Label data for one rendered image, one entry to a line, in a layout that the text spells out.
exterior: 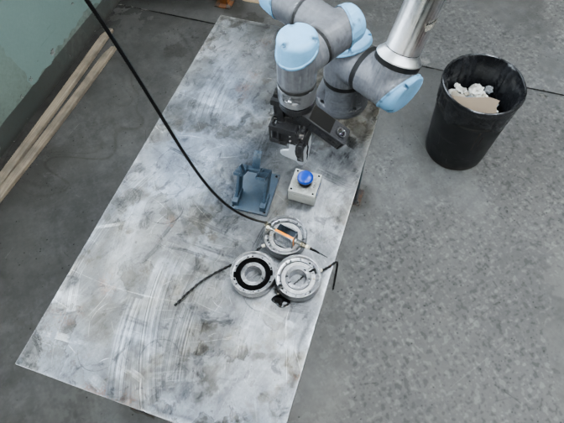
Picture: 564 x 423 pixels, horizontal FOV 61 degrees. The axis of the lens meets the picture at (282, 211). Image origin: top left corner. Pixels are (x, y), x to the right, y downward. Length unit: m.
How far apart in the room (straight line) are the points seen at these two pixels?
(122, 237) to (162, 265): 0.13
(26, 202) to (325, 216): 1.63
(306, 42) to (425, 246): 1.42
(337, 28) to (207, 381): 0.75
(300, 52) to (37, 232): 1.76
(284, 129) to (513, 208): 1.52
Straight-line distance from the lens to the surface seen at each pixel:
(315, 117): 0.98
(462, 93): 2.24
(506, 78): 2.27
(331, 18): 0.93
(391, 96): 1.20
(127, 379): 1.12
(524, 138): 2.60
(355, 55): 1.25
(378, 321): 1.96
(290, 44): 0.85
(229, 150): 1.33
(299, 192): 1.18
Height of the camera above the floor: 1.85
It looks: 60 degrees down
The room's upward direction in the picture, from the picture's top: 3 degrees counter-clockwise
